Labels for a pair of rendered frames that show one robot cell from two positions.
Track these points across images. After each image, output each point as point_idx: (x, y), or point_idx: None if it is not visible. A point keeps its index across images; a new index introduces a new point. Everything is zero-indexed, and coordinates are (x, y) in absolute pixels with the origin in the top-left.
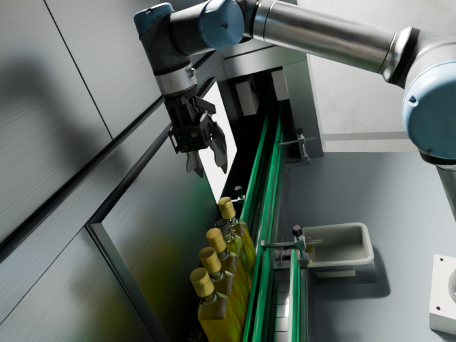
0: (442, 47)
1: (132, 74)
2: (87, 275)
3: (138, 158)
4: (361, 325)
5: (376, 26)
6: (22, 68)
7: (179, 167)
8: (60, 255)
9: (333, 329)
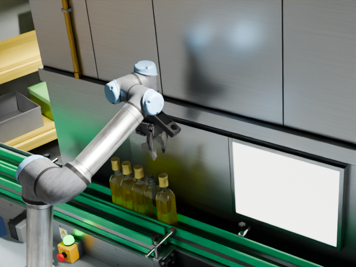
0: (47, 166)
1: (200, 83)
2: None
3: (165, 113)
4: None
5: (83, 152)
6: (131, 45)
7: (197, 149)
8: None
9: None
